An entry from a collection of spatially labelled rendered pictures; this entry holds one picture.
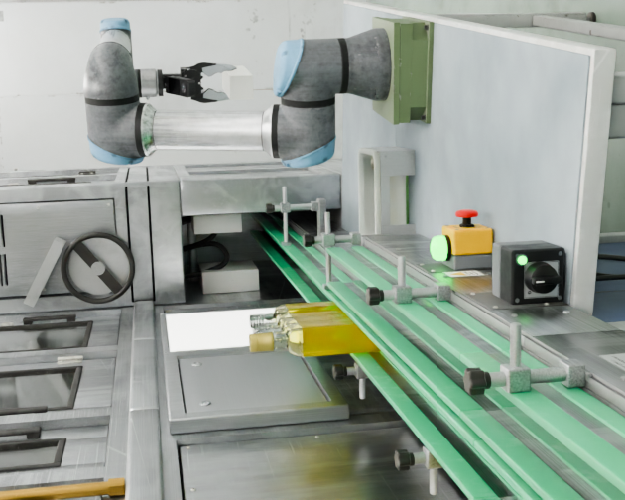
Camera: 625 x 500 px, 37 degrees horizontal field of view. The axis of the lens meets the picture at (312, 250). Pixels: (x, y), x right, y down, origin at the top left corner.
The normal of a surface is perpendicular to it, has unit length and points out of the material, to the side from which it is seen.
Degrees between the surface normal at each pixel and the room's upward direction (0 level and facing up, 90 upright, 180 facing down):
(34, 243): 90
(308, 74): 88
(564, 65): 0
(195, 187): 90
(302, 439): 90
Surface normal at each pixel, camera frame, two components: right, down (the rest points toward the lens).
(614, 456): -0.03, -0.99
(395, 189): 0.18, 0.15
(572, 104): -0.98, 0.05
